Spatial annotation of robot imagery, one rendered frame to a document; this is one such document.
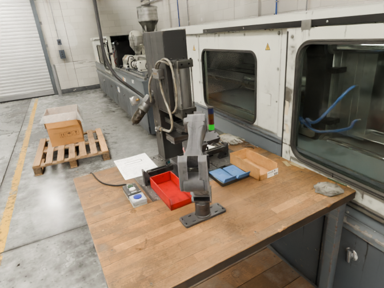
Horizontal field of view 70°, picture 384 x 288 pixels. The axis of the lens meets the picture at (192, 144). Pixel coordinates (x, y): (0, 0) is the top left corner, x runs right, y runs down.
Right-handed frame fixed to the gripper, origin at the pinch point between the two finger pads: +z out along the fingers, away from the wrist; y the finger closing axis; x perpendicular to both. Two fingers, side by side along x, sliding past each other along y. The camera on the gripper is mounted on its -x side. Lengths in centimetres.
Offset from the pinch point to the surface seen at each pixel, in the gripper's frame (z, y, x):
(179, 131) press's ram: 8.4, 24.6, -7.9
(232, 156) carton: 21.5, 6.5, -34.9
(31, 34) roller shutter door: 402, 858, 32
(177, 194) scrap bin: 20.8, -2.9, 5.5
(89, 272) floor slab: 135, 16, 56
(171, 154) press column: 39, 33, -10
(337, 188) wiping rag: 0, -39, -56
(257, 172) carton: 12.1, -11.9, -34.9
